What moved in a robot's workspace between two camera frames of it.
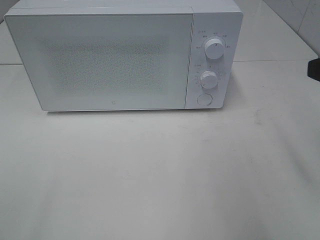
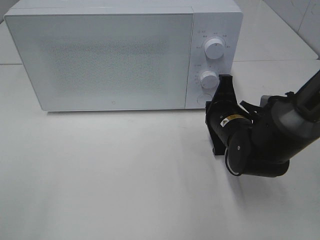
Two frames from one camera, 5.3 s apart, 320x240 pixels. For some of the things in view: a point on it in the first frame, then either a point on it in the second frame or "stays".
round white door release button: (204, 99) stays
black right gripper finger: (313, 69) to (225, 91)
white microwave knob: (208, 79) stays
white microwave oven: (105, 61) stays
